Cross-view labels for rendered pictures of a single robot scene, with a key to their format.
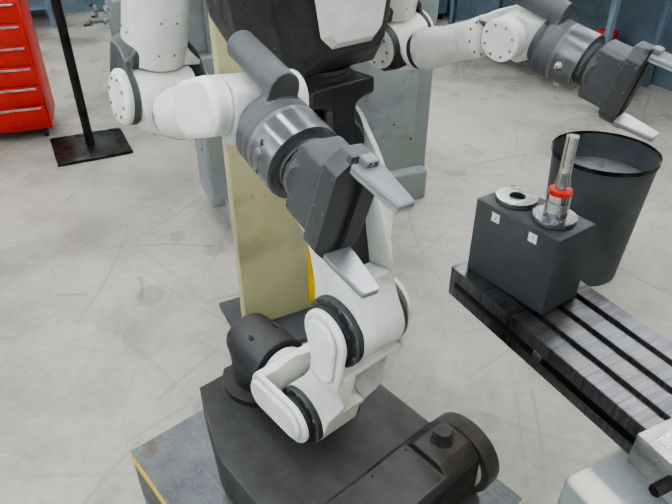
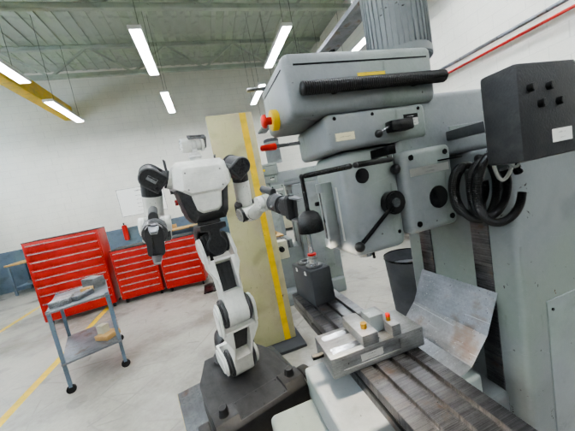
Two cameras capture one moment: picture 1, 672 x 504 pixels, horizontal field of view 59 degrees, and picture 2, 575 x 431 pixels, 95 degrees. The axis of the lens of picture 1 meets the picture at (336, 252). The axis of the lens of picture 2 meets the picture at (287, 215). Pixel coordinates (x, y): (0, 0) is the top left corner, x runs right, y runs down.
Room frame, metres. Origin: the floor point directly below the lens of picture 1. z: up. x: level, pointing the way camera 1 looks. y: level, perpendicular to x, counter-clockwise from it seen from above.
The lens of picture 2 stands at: (-0.29, -0.64, 1.56)
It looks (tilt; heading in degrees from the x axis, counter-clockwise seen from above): 6 degrees down; 12
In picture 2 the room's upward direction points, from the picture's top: 11 degrees counter-clockwise
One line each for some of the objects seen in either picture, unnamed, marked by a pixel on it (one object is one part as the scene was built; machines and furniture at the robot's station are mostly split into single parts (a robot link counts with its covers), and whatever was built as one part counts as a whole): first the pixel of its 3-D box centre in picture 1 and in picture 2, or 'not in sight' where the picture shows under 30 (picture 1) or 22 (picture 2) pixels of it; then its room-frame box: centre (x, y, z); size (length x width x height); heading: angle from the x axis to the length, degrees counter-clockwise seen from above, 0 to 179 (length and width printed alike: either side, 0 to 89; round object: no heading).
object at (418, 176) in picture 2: not in sight; (405, 190); (0.70, -0.87, 1.47); 0.24 x 0.19 x 0.26; 27
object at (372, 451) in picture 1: (316, 423); (242, 370); (0.99, 0.05, 0.59); 0.64 x 0.52 x 0.33; 41
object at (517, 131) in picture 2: not in sight; (533, 113); (0.46, -1.12, 1.62); 0.20 x 0.09 x 0.21; 117
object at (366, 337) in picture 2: not in sight; (358, 328); (0.62, -0.63, 1.02); 0.15 x 0.06 x 0.04; 25
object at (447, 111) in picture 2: not in sight; (463, 125); (0.85, -1.14, 1.66); 0.80 x 0.23 x 0.20; 117
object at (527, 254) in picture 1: (527, 244); (312, 279); (1.11, -0.42, 1.03); 0.22 x 0.12 x 0.20; 35
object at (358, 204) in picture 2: not in sight; (358, 200); (0.62, -0.70, 1.47); 0.21 x 0.19 x 0.32; 27
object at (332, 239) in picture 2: not in sight; (328, 215); (0.57, -0.60, 1.45); 0.04 x 0.04 x 0.21; 27
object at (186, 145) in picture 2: not in sight; (192, 147); (0.95, 0.02, 1.84); 0.10 x 0.07 x 0.09; 131
